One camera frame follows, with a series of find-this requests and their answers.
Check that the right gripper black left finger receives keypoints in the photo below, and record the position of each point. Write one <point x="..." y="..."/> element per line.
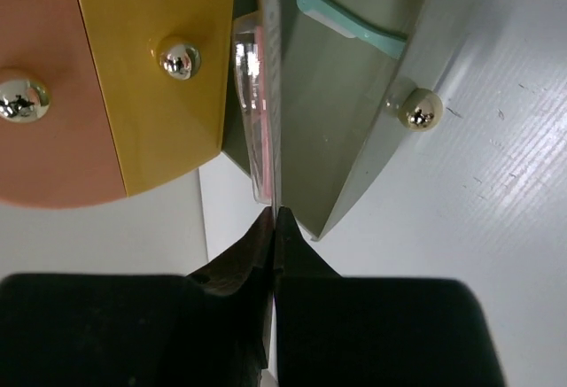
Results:
<point x="208" y="328"/>

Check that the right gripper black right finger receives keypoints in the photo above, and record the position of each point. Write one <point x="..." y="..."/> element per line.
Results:
<point x="333" y="330"/>

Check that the orange drawer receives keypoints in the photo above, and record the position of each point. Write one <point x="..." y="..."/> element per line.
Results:
<point x="67" y="157"/>

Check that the pink makeup palette card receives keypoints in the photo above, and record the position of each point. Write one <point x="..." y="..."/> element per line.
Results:
<point x="256" y="51"/>

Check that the teal plastic spatula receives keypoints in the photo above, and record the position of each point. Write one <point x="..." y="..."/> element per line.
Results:
<point x="345" y="23"/>

